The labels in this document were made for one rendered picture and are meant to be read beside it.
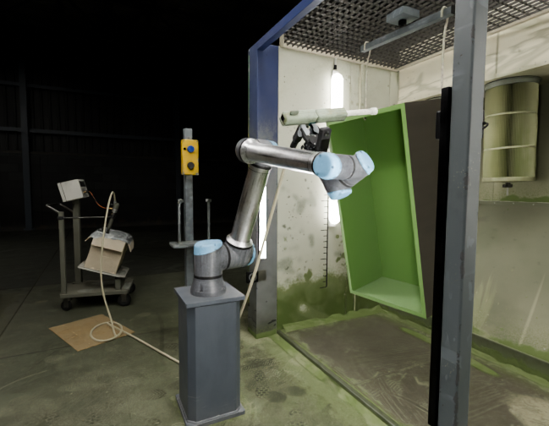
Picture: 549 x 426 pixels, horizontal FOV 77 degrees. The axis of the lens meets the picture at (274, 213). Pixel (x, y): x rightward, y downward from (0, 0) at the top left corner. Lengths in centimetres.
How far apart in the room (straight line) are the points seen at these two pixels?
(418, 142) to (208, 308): 139
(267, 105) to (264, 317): 166
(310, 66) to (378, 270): 171
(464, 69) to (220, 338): 154
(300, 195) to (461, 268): 207
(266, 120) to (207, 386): 185
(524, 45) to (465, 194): 220
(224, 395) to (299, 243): 135
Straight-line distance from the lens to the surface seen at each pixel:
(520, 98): 306
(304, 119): 145
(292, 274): 289
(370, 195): 262
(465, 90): 92
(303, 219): 287
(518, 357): 286
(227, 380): 200
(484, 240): 328
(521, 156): 301
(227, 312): 185
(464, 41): 95
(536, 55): 295
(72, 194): 402
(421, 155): 204
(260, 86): 278
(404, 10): 250
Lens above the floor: 120
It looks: 4 degrees down
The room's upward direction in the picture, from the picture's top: straight up
